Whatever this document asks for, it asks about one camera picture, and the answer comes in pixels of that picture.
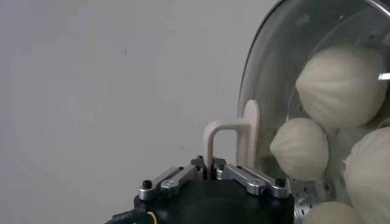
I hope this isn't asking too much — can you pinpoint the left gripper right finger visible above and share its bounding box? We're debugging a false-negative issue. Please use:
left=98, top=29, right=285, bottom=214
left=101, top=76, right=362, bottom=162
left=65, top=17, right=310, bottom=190
left=213, top=157, right=289, bottom=199

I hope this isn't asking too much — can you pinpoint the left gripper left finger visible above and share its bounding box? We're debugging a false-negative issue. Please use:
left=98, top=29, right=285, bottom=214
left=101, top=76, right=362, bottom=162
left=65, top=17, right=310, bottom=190
left=137, top=155, right=205, bottom=201

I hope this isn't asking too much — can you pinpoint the white steamed baozi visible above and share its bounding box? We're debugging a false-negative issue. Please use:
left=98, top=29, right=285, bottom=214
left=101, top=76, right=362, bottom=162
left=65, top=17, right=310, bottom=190
left=295, top=45, right=388, bottom=128
left=343, top=126, right=390, bottom=224
left=269, top=117, right=330, bottom=181
left=301, top=200, right=366, bottom=224

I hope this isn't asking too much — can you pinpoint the round glass pot lid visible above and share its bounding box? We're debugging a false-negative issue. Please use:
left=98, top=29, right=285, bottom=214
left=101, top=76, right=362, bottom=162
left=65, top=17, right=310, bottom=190
left=203, top=0, right=390, bottom=224

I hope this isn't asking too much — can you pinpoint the stainless steel steamer basket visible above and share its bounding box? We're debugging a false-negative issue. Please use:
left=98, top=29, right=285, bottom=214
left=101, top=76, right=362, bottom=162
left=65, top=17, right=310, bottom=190
left=286, top=5, right=390, bottom=224

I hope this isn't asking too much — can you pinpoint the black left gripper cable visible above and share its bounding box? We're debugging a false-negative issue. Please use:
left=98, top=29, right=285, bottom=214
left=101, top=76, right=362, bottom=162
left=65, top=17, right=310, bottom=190
left=105, top=208, right=159, bottom=224

